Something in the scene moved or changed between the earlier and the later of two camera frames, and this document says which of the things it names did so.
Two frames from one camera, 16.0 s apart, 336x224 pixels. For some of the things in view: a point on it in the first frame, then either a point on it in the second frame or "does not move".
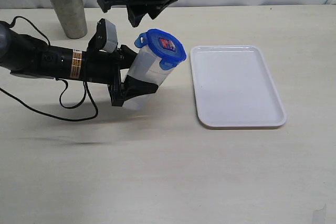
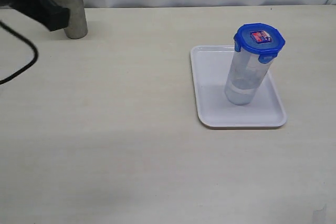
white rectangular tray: x=234 y=86 does not move
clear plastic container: x=146 y=64 to x=246 y=74
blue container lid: x=167 y=49 to x=262 y=39
